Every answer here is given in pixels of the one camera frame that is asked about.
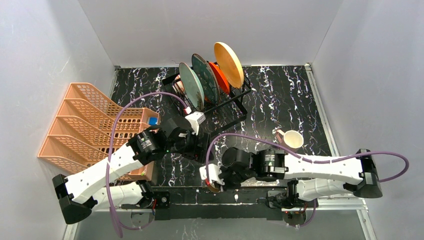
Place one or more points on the yellow plate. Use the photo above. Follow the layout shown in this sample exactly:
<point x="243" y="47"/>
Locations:
<point x="229" y="64"/>

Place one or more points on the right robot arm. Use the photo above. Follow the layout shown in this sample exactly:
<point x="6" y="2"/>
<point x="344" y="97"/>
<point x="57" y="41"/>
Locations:
<point x="308" y="176"/>

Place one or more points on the orange patterned bowl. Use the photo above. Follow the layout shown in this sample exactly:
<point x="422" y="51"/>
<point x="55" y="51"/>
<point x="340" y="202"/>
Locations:
<point x="178" y="86"/>

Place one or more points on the pink mug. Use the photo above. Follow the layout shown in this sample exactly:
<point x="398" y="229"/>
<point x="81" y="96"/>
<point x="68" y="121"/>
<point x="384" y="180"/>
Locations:
<point x="291" y="139"/>

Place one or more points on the stainless steel cup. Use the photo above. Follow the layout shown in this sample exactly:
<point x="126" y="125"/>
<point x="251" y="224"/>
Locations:
<point x="214" y="187"/>

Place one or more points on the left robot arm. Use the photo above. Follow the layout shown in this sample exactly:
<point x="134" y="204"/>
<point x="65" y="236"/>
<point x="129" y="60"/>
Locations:
<point x="87" y="191"/>

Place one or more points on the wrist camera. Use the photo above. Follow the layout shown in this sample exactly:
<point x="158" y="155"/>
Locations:
<point x="195" y="119"/>
<point x="214" y="171"/>

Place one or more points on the blue eraser block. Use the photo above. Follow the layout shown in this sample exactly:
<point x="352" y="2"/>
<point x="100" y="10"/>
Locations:
<point x="152" y="121"/>

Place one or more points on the dark teal plate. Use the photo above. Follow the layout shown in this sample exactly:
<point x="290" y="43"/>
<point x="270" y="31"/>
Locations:
<point x="207" y="79"/>

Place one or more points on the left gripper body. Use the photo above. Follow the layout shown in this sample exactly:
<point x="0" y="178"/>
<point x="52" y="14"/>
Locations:
<point x="201" y="148"/>

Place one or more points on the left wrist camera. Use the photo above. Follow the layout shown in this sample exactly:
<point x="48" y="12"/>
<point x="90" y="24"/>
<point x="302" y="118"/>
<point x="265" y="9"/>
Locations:
<point x="195" y="119"/>

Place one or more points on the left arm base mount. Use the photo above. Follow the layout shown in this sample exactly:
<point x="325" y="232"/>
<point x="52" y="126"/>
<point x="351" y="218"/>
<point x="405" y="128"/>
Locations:
<point x="155" y="200"/>

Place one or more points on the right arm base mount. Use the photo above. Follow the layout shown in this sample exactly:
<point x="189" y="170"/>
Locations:
<point x="296" y="212"/>

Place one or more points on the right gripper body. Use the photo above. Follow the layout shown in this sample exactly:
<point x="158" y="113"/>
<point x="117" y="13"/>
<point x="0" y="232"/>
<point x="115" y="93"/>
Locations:
<point x="224" y="177"/>

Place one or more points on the orange red plate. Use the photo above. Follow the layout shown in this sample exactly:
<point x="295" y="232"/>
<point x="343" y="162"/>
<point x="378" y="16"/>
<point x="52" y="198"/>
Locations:
<point x="220" y="77"/>

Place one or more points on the orange file organizer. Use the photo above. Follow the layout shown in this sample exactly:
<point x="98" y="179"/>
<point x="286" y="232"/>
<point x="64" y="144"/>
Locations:
<point x="82" y="132"/>

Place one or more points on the mint green flower plate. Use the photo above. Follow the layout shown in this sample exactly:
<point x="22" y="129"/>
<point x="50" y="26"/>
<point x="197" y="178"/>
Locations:
<point x="192" y="86"/>

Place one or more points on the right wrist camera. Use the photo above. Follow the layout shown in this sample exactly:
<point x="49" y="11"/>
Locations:
<point x="214" y="171"/>

